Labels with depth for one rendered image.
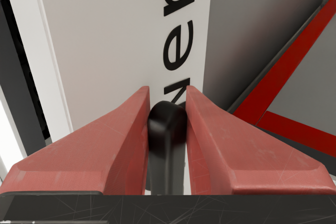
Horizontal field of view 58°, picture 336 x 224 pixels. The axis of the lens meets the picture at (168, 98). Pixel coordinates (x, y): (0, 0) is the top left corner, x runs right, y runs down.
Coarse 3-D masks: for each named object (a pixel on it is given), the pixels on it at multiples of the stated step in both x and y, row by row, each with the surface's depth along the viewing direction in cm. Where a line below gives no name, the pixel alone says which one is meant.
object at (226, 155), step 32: (192, 96) 11; (192, 128) 12; (224, 128) 8; (256, 128) 8; (192, 160) 11; (224, 160) 6; (256, 160) 6; (288, 160) 6; (192, 192) 11; (224, 192) 6; (256, 192) 5; (288, 192) 5; (320, 192) 5
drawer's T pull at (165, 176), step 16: (160, 112) 11; (176, 112) 11; (160, 128) 11; (176, 128) 11; (160, 144) 12; (176, 144) 12; (160, 160) 12; (176, 160) 12; (160, 176) 13; (176, 176) 13; (160, 192) 13; (176, 192) 14
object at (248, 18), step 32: (224, 0) 30; (256, 0) 38; (288, 0) 51; (320, 0) 78; (224, 32) 33; (256, 32) 42; (288, 32) 59; (224, 64) 36; (256, 64) 48; (224, 96) 40
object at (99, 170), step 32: (96, 128) 8; (128, 128) 8; (32, 160) 6; (64, 160) 6; (96, 160) 6; (128, 160) 8; (0, 192) 5; (32, 192) 5; (64, 192) 5; (96, 192) 5; (128, 192) 11
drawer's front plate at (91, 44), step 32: (32, 0) 9; (64, 0) 10; (96, 0) 11; (128, 0) 12; (160, 0) 14; (32, 32) 10; (64, 32) 10; (96, 32) 11; (128, 32) 13; (160, 32) 15; (32, 64) 11; (64, 64) 10; (96, 64) 12; (128, 64) 13; (160, 64) 16; (192, 64) 19; (64, 96) 11; (96, 96) 12; (128, 96) 14; (160, 96) 17; (64, 128) 12
